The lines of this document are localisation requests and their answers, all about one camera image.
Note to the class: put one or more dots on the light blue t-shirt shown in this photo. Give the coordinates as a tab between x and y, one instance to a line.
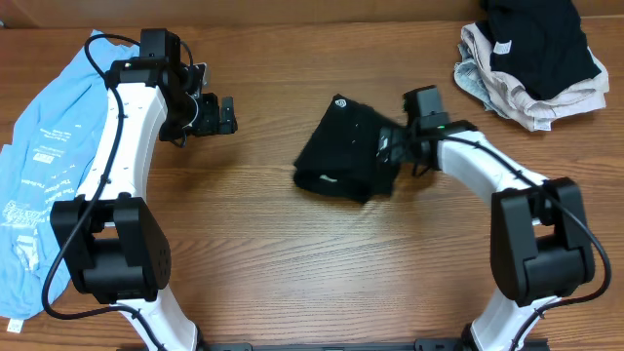
54	143

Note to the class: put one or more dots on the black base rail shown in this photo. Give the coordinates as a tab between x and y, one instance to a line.
341	346

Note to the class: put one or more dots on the black t-shirt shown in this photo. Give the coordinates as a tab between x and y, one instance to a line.
339	159

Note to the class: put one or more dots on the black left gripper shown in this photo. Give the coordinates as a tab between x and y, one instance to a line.
210	123

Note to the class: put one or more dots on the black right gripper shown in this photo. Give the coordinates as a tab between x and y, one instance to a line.
397	155

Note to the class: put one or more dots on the beige crumpled shorts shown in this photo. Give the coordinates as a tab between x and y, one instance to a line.
518	102

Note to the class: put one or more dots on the grey patterned cloth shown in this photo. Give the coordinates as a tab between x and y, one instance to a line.
467	77

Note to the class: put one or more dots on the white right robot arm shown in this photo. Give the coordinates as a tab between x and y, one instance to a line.
539	248

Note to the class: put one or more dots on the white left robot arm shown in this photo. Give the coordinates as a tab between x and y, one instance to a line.
110	242

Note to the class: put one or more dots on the dark navy folded garment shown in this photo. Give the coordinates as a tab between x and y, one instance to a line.
548	45

